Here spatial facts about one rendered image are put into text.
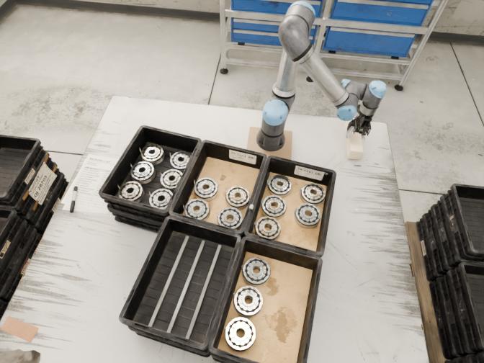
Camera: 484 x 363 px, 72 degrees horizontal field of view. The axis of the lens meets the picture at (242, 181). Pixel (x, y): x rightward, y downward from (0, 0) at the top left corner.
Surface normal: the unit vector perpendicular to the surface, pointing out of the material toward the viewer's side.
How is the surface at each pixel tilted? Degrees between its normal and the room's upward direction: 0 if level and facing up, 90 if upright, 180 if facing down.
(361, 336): 0
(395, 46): 90
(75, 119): 0
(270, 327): 0
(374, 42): 90
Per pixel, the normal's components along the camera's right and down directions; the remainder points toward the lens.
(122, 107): 0.03, -0.57
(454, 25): -0.11, 0.82
